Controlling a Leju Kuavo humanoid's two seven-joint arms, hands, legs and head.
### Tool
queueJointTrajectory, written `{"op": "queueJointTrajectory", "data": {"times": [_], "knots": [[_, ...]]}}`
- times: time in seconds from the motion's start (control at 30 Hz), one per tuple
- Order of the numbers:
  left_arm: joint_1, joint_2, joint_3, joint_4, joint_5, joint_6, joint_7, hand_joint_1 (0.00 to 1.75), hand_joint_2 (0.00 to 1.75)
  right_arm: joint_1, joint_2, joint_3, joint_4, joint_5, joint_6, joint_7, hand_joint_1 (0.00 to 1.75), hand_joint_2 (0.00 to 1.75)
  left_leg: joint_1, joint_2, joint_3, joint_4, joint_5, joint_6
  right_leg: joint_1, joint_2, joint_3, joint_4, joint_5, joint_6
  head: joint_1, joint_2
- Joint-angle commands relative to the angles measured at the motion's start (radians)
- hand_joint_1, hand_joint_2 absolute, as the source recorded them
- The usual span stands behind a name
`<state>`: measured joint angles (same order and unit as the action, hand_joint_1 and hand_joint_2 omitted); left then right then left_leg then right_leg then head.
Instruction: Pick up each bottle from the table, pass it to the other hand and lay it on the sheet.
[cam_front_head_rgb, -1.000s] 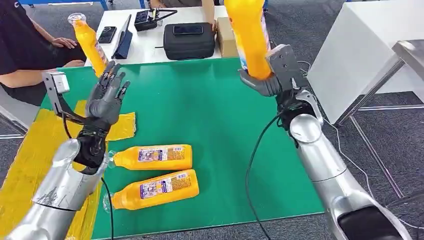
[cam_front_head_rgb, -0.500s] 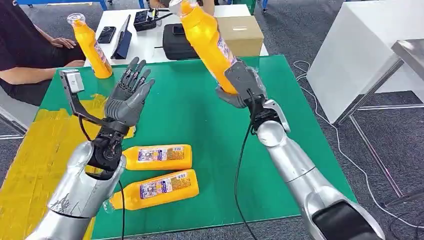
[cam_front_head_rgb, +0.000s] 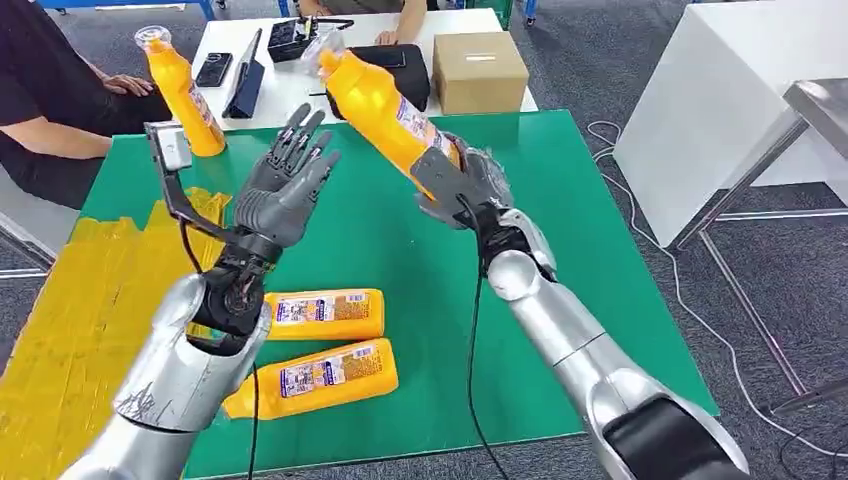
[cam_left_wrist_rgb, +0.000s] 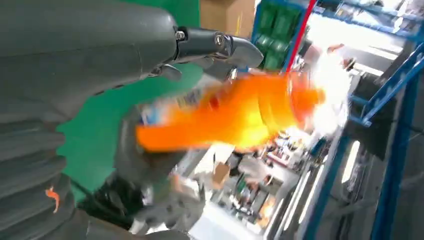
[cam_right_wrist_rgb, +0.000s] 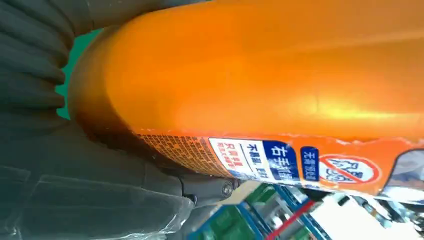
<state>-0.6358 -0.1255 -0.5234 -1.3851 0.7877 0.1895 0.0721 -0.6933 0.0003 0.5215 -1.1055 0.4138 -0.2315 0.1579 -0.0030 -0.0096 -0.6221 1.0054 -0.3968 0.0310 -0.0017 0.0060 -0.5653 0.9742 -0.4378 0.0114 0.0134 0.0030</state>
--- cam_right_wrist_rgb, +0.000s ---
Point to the blue metal rack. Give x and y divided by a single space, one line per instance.
248 218

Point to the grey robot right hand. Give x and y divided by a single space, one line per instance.
82 192

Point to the green table mat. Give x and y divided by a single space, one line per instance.
74 49

